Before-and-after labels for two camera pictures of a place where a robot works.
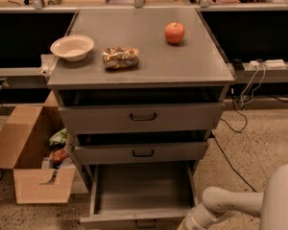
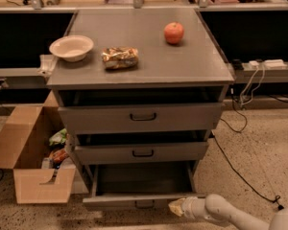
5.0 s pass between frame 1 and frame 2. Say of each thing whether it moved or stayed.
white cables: stayed
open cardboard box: stayed
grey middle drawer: stayed
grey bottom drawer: moved
